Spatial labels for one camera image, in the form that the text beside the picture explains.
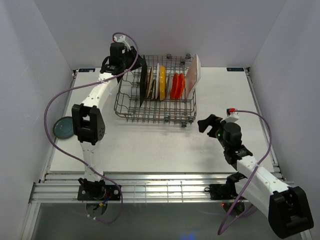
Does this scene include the woven bamboo round plate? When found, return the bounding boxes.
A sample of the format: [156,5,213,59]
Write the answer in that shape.
[145,66,154,98]

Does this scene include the white plate green rim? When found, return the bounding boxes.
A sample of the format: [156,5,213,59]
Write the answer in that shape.
[154,63,160,100]

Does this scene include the grey wire dish rack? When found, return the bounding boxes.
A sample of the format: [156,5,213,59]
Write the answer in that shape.
[114,54,197,128]

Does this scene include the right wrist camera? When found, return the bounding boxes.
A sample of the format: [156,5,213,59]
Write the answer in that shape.
[220,108,240,123]

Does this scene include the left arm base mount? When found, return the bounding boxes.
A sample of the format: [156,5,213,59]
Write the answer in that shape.
[76,185,121,201]

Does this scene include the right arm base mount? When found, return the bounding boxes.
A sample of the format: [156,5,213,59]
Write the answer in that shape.
[204,184,238,200]

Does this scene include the yellow dotted scalloped plate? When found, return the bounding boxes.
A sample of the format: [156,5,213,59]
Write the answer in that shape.
[159,65,166,101]

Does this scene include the white rectangular plate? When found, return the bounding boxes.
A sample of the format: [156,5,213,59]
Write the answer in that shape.
[184,54,201,99]

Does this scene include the teal square brown-rimmed plate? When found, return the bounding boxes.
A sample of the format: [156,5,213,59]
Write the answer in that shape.
[139,55,148,107]

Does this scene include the speckled beige small plate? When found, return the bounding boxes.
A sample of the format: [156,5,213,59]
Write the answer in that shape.
[151,79,157,100]

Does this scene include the orange round plate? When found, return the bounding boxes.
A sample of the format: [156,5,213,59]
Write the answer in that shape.
[178,73,185,99]
[170,73,179,99]

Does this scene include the dark teal round plate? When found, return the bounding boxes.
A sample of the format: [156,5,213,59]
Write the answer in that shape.
[52,116,74,140]

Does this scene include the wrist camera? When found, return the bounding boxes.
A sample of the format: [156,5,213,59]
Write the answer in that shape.
[220,108,240,123]
[113,35,131,50]

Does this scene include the light blue scalloped plate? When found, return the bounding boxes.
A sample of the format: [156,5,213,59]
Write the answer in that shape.
[166,73,173,99]

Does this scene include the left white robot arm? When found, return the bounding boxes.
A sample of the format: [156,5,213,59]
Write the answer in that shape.
[71,41,141,200]

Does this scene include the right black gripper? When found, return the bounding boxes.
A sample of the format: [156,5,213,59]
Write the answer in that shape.
[197,114,229,150]

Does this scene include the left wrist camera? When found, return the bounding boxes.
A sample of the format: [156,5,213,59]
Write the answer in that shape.
[113,35,131,50]

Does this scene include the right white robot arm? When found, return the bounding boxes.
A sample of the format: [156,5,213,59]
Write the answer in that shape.
[197,108,314,239]

